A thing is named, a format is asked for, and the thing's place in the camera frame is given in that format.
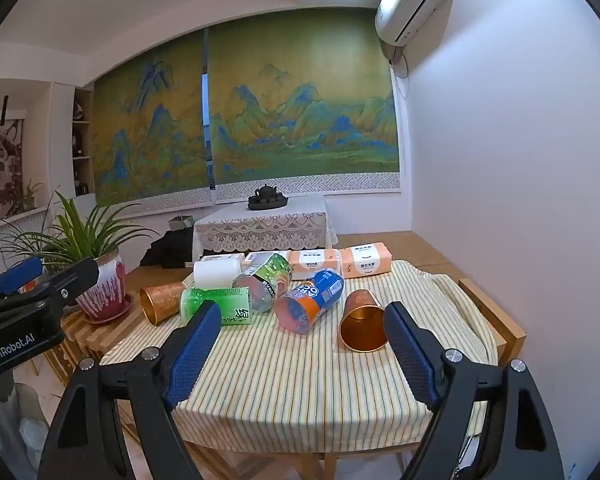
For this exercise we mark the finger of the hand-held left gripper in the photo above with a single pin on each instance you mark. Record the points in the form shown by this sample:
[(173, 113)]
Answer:
[(72, 280), (20, 274)]

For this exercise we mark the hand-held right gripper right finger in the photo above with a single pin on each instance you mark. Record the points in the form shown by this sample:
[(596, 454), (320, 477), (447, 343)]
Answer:
[(411, 355)]

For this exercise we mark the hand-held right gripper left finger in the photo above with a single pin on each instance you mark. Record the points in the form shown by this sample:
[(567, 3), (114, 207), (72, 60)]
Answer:
[(195, 355)]

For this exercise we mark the plain gold metal cup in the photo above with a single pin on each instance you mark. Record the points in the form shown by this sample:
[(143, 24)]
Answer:
[(362, 320)]

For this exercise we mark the green printed plastic cup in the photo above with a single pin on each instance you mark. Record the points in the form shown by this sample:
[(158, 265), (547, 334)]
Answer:
[(215, 305)]

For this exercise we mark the patterned gold metal cup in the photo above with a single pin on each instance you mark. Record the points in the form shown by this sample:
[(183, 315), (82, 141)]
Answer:
[(161, 302)]

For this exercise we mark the green and white plastic cup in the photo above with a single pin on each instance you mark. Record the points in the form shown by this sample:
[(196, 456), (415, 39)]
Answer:
[(265, 280)]

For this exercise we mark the blue and orange plastic cup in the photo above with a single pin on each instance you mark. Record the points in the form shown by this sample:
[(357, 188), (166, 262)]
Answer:
[(310, 300)]

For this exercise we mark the potted spider plant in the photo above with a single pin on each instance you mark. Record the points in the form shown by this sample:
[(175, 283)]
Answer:
[(102, 280)]

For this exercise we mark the red plant saucer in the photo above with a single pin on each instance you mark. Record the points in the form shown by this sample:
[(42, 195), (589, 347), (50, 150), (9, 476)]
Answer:
[(124, 309)]

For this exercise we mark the wooden slatted stand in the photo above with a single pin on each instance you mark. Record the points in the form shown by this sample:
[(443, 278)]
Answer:
[(85, 340)]

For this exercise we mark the small potted plant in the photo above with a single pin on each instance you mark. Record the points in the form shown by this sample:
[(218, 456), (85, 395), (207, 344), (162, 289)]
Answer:
[(30, 197)]

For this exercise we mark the grey mottled stone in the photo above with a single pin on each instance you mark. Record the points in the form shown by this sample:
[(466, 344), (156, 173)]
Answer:
[(10, 420)]

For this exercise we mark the white paper roll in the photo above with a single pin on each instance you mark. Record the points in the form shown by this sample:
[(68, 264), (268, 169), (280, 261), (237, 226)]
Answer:
[(217, 271)]

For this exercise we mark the black cloth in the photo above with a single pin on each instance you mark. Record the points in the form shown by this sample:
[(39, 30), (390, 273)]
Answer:
[(172, 252)]

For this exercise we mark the orange tissue pack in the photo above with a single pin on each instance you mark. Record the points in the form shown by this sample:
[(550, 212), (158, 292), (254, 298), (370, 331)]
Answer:
[(314, 262), (367, 260)]

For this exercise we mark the striped tablecloth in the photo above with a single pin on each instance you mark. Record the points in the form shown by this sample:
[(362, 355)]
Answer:
[(300, 380)]

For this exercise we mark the small green box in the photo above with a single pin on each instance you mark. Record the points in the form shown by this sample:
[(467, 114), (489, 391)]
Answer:
[(181, 222)]

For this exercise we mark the low table with lace cloth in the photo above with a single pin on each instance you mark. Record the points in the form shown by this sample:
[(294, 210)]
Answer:
[(265, 230)]

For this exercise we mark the dark tea tray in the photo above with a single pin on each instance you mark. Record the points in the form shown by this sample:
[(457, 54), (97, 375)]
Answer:
[(267, 205)]

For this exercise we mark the narrow landscape roller blind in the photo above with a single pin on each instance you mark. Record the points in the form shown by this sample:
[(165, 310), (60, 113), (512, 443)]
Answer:
[(150, 125)]

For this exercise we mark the dark teapot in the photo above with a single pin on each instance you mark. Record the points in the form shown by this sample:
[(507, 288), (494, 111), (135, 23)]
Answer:
[(267, 192)]

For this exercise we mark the wide landscape roller blind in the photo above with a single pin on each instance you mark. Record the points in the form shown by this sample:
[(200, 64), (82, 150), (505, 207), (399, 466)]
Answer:
[(305, 100)]

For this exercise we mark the white air conditioner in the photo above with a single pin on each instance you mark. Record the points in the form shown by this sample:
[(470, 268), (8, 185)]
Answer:
[(410, 2)]

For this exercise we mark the wall scroll painting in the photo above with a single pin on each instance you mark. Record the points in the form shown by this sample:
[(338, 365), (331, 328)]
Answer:
[(0, 170)]

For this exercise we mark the wooden wall shelf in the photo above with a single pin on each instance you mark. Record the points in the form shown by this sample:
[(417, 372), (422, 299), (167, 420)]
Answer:
[(81, 150)]

